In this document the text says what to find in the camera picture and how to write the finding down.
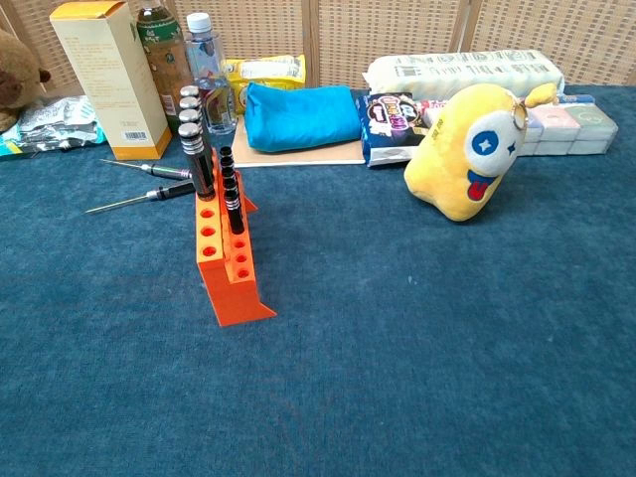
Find black precision screwdriver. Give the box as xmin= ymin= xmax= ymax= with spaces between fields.
xmin=84 ymin=179 xmax=196 ymax=215
xmin=98 ymin=158 xmax=193 ymax=181

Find orange screwdriver holder rack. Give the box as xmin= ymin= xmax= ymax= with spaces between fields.
xmin=194 ymin=166 xmax=277 ymax=328

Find blue fabric pouch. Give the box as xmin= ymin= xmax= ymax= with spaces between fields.
xmin=243 ymin=81 xmax=363 ymax=153

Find dark blue pad package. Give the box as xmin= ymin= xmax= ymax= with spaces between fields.
xmin=355 ymin=91 xmax=431 ymax=170

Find blue table carpet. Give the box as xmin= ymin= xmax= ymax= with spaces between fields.
xmin=0 ymin=83 xmax=636 ymax=477

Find yellow plush toy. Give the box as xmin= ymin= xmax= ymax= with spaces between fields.
xmin=402 ymin=81 xmax=560 ymax=224

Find yellow snack bag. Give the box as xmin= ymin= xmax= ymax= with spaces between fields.
xmin=222 ymin=54 xmax=307 ymax=116

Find large white tissue pack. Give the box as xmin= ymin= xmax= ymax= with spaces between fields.
xmin=361 ymin=49 xmax=566 ymax=103

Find clear water bottle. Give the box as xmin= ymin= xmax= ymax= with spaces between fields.
xmin=184 ymin=12 xmax=239 ymax=136

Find woven folding screen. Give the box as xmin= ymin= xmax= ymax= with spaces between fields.
xmin=0 ymin=0 xmax=636 ymax=96

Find green tea bottle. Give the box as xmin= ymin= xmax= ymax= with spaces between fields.
xmin=136 ymin=0 xmax=195 ymax=135

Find gold keyring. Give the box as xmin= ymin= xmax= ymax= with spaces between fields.
xmin=506 ymin=97 xmax=531 ymax=131

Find tall tan carton box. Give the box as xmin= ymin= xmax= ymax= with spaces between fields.
xmin=49 ymin=0 xmax=174 ymax=161

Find pastel tissue multipack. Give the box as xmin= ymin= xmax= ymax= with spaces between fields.
xmin=519 ymin=103 xmax=620 ymax=156

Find silver teal wipes package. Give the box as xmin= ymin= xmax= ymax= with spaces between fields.
xmin=0 ymin=94 xmax=108 ymax=159

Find brown capybara plush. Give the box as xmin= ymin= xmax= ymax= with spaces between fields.
xmin=0 ymin=28 xmax=52 ymax=134

